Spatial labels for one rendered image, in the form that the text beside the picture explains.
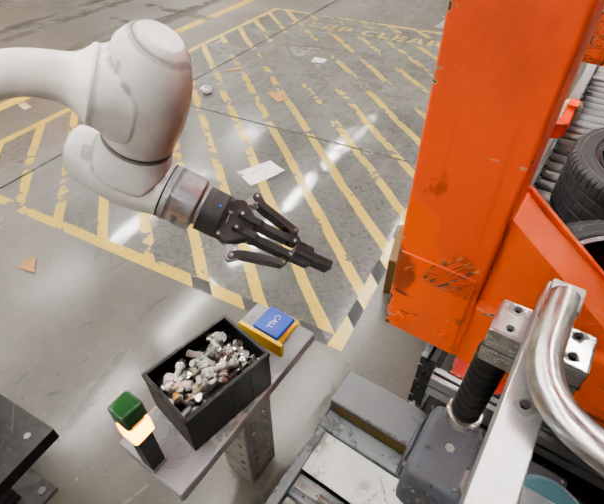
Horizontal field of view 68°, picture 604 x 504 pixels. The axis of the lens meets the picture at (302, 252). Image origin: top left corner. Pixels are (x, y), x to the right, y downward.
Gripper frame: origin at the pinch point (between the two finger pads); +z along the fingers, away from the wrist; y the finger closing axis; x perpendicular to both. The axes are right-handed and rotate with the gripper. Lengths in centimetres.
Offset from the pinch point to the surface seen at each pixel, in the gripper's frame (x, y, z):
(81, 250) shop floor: -136, -16, -61
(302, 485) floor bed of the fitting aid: -51, 36, 32
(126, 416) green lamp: -8.0, 32.9, -16.8
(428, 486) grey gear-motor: -11.8, 27.2, 40.1
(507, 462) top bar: 41.5, 25.5, 6.8
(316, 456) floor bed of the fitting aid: -53, 29, 34
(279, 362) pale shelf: -28.2, 13.6, 8.7
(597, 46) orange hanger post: -40, -175, 106
